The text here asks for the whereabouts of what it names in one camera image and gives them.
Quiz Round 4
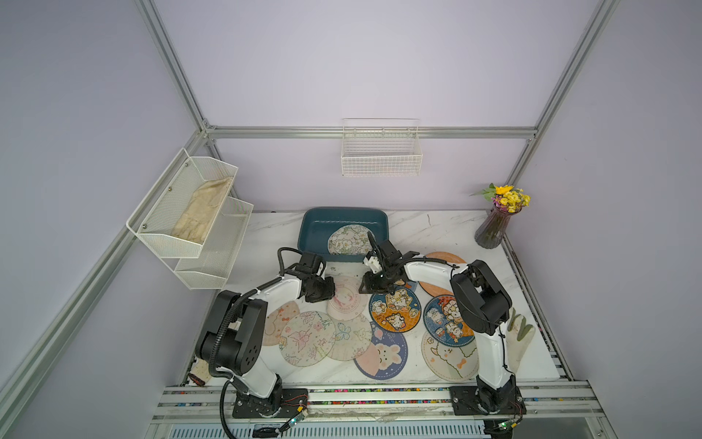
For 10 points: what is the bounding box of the pink rainbow circle coaster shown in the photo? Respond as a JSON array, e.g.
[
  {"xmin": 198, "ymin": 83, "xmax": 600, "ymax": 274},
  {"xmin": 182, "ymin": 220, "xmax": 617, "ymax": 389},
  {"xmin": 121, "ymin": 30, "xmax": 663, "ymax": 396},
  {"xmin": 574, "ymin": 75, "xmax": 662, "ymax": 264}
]
[{"xmin": 327, "ymin": 275, "xmax": 367, "ymax": 321}]

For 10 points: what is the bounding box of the green white floral coaster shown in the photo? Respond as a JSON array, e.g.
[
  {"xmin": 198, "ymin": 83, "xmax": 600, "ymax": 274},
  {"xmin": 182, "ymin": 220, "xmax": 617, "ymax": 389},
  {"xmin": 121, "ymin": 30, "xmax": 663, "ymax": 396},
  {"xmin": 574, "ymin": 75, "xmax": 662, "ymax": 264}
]
[{"xmin": 327, "ymin": 224, "xmax": 372, "ymax": 256}]

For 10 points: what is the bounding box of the teal orange cats coaster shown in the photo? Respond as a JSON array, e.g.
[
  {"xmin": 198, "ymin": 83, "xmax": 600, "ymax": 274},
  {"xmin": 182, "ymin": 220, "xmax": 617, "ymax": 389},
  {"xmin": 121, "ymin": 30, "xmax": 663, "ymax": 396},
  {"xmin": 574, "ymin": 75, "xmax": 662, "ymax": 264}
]
[{"xmin": 369, "ymin": 286, "xmax": 422, "ymax": 333}]

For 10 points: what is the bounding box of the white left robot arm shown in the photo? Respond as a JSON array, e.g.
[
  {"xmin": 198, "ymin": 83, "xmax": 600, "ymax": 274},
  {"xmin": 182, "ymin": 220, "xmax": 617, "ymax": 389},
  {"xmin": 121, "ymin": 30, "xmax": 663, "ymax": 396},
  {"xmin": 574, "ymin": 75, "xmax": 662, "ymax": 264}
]
[{"xmin": 195, "ymin": 247, "xmax": 336, "ymax": 399}]

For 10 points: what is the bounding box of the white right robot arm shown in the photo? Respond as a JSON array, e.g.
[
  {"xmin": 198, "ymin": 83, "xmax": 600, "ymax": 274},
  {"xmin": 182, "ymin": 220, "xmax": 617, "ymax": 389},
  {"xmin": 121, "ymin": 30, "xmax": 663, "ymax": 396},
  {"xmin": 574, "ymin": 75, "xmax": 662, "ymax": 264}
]
[{"xmin": 359, "ymin": 232, "xmax": 524, "ymax": 414}]

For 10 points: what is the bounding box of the teal plastic storage box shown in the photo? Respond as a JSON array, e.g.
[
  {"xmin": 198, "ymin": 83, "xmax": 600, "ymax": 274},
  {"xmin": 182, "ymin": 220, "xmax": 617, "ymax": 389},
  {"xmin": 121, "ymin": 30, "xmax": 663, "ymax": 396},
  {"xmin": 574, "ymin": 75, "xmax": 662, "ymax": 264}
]
[{"xmin": 297, "ymin": 207, "xmax": 389, "ymax": 263}]

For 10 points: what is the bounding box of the plain orange coaster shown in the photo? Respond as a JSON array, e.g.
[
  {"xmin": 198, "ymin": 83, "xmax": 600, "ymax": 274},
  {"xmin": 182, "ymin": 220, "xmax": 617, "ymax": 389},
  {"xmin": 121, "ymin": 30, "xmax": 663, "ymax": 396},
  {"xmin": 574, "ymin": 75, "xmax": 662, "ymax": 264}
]
[{"xmin": 420, "ymin": 251, "xmax": 466, "ymax": 297}]

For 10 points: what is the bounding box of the cream pink bow coaster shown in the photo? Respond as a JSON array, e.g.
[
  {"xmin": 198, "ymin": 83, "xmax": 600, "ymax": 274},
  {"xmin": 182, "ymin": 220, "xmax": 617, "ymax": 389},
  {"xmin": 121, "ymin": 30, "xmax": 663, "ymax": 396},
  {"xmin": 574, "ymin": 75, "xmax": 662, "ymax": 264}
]
[{"xmin": 279, "ymin": 311, "xmax": 336, "ymax": 368}]

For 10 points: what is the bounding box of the teal red cartoon coaster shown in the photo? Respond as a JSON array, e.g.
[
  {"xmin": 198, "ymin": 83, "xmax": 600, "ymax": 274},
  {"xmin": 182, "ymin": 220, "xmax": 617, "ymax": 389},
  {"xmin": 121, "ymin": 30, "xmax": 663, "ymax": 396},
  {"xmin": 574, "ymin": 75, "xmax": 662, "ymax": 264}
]
[{"xmin": 423, "ymin": 294, "xmax": 475, "ymax": 348}]

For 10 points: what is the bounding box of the purple pink bunny coaster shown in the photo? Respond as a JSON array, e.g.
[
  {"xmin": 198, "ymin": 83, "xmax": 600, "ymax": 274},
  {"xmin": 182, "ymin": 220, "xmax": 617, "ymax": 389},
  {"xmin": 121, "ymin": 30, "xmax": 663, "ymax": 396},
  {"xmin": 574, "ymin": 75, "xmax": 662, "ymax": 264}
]
[{"xmin": 354, "ymin": 323, "xmax": 409, "ymax": 380}]

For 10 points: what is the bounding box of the ribbed glass vase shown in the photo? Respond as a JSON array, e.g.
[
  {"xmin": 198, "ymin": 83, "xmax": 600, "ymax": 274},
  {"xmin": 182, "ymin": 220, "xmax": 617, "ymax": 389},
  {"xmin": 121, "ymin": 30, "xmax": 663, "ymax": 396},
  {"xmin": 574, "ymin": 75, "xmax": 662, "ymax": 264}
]
[{"xmin": 475, "ymin": 207, "xmax": 516, "ymax": 249}]

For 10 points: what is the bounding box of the lower white mesh shelf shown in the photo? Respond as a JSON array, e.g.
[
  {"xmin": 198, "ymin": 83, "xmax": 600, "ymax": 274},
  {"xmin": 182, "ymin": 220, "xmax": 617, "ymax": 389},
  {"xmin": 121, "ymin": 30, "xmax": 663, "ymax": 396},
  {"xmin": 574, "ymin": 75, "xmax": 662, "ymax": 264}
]
[{"xmin": 175, "ymin": 197, "xmax": 253, "ymax": 290}]

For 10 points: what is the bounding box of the white mesh shelf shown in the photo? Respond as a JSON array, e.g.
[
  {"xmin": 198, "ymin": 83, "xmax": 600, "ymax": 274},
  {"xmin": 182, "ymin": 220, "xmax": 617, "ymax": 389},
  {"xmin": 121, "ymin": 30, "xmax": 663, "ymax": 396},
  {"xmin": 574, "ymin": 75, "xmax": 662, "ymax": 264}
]
[
  {"xmin": 175, "ymin": 197, "xmax": 253, "ymax": 290},
  {"xmin": 126, "ymin": 149, "xmax": 239, "ymax": 259}
]

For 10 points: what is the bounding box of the cream dog bone coaster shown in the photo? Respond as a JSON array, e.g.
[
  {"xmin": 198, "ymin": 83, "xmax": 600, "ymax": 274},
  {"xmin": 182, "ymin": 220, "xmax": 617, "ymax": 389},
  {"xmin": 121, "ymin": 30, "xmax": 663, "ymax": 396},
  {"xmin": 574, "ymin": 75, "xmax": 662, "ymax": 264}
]
[{"xmin": 420, "ymin": 332, "xmax": 479, "ymax": 382}]

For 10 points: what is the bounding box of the yellow flower bouquet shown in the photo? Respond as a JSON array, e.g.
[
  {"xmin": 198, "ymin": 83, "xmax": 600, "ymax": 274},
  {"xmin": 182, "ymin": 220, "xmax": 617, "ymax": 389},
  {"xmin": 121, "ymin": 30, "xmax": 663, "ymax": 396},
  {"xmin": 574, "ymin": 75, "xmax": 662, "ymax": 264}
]
[{"xmin": 473, "ymin": 184, "xmax": 531, "ymax": 214}]

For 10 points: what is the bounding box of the cream glove in shelf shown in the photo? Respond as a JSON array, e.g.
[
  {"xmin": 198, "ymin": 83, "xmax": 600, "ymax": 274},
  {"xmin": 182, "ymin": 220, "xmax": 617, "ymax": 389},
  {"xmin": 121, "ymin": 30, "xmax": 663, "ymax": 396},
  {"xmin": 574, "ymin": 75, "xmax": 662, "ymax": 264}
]
[{"xmin": 172, "ymin": 177, "xmax": 234, "ymax": 244}]

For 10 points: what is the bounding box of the white green glove on table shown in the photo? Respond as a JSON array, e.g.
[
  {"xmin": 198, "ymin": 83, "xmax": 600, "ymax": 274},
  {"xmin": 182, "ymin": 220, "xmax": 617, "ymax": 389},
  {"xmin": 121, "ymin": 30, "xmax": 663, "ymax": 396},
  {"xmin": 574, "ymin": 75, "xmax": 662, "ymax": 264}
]
[{"xmin": 506, "ymin": 308, "xmax": 536, "ymax": 373}]

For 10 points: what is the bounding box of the upper white mesh shelf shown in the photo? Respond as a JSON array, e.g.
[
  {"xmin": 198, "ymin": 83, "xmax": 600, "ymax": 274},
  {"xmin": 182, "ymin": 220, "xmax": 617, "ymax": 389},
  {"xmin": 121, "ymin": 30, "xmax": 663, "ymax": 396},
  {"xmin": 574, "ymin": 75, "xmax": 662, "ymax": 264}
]
[{"xmin": 126, "ymin": 149, "xmax": 239, "ymax": 259}]

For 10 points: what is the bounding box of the black corrugated cable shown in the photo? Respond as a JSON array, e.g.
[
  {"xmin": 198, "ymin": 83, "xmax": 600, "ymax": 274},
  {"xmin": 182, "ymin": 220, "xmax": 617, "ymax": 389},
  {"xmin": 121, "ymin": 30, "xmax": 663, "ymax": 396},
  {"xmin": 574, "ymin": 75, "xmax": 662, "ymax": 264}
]
[{"xmin": 207, "ymin": 246, "xmax": 308, "ymax": 439}]

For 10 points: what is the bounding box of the white wire wall basket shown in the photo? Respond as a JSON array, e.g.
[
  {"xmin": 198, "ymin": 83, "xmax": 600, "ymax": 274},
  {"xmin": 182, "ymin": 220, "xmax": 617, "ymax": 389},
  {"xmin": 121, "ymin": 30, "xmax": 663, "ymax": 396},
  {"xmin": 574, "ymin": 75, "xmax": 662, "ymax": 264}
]
[{"xmin": 341, "ymin": 118, "xmax": 423, "ymax": 177}]

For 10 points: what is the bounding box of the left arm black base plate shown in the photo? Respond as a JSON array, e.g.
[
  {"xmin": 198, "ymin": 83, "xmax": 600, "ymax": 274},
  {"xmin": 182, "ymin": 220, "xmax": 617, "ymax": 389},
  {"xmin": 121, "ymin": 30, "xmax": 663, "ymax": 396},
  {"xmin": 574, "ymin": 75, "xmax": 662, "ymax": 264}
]
[{"xmin": 230, "ymin": 388, "xmax": 309, "ymax": 419}]

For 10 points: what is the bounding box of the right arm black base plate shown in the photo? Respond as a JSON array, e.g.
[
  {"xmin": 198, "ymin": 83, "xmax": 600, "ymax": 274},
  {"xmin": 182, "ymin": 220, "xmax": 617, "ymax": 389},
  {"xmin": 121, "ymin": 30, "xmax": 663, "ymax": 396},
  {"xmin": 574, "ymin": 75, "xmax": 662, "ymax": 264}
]
[{"xmin": 449, "ymin": 382, "xmax": 526, "ymax": 415}]

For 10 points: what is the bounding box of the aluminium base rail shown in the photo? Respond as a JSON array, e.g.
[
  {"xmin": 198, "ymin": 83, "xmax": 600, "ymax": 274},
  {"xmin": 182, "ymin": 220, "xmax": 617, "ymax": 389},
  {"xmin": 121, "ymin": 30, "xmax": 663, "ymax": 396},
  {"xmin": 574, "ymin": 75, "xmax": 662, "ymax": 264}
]
[{"xmin": 151, "ymin": 380, "xmax": 604, "ymax": 424}]

